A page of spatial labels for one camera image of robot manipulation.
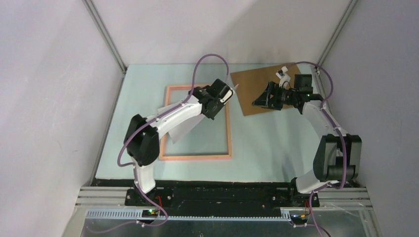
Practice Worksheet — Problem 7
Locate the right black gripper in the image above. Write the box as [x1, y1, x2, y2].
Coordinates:
[251, 81, 298, 111]

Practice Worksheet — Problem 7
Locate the brown cardboard backing board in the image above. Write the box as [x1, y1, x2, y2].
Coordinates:
[230, 64, 283, 116]

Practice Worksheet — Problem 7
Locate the blue landscape photo print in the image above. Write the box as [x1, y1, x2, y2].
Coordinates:
[157, 83, 240, 145]

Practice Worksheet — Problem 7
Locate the orange wooden picture frame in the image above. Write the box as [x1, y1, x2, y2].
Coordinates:
[159, 104, 233, 161]

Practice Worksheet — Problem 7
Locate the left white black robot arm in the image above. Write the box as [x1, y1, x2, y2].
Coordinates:
[122, 79, 236, 206]

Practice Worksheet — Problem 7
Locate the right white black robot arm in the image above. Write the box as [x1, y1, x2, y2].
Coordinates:
[252, 70, 362, 206]

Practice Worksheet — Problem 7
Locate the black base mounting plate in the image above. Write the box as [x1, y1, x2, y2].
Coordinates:
[125, 187, 319, 218]

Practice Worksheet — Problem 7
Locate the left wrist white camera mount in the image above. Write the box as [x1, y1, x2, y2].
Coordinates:
[219, 85, 236, 105]

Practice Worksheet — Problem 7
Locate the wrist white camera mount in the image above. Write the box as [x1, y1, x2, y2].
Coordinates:
[219, 85, 236, 105]
[276, 66, 291, 88]

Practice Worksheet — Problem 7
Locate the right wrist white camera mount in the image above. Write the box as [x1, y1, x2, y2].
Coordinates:
[276, 66, 291, 88]

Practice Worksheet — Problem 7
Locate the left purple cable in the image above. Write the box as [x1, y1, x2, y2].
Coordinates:
[85, 54, 230, 234]

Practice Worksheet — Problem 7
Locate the left aluminium corner post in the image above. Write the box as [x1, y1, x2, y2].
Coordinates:
[82, 0, 127, 74]

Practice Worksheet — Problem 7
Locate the aluminium corner post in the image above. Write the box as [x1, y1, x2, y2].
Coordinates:
[82, 0, 127, 74]
[317, 0, 359, 66]

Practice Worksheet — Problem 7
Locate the right aluminium corner post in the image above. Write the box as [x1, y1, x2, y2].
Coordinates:
[317, 0, 359, 66]

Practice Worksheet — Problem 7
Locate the aluminium front rail frame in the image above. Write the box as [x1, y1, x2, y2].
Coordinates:
[73, 187, 383, 237]

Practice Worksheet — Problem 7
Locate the grey slotted cable duct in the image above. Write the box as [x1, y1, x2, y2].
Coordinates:
[86, 208, 291, 222]

